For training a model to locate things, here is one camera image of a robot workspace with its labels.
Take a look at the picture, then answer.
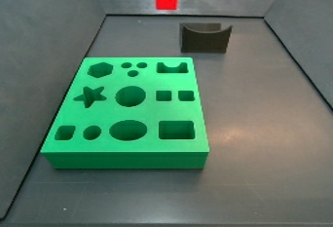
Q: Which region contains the green shape-sorting board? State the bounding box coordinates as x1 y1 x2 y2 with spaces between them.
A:
40 57 210 169

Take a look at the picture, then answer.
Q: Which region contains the black curved block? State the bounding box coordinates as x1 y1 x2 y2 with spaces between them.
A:
180 22 233 54

